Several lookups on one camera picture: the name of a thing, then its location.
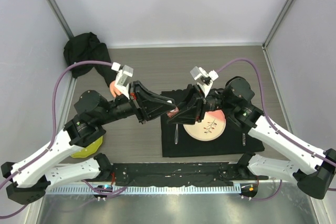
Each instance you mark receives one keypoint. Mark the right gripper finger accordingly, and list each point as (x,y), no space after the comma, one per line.
(183,117)
(185,99)

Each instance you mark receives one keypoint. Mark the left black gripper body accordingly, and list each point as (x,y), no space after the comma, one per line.
(141,103)

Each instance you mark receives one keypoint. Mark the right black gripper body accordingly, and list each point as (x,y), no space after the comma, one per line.
(200,104)

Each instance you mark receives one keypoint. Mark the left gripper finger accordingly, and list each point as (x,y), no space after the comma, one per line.
(156,96)
(155,111)

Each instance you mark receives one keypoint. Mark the nail polish bottle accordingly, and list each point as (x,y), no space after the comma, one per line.
(172,112)

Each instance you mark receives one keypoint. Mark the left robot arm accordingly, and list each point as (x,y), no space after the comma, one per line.
(33,176)

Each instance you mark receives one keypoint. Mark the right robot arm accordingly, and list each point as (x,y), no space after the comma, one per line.
(311,168)

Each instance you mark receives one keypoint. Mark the silver fork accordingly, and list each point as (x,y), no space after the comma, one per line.
(176,134)

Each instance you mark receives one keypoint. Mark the pink cream plate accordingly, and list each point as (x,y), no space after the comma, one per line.
(210,128)

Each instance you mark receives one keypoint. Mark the black placemat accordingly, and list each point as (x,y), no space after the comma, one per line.
(230,142)

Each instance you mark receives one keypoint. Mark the table knife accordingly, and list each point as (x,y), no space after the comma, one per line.
(244,139)

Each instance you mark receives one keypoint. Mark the green dotted plate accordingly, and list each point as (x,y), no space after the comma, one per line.
(89,150)

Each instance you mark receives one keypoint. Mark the black sleeve cloth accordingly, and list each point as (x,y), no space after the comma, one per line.
(87,47)

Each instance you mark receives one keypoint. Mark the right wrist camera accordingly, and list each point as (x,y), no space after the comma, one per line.
(204,80)

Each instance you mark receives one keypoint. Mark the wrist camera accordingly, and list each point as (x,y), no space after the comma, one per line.
(124,75)
(204,80)

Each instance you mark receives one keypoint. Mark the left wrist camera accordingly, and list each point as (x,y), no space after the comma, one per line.
(124,75)

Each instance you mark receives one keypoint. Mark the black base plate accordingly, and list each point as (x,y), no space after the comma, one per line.
(208,174)

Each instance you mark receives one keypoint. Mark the white cable duct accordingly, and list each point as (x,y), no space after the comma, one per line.
(81,189)

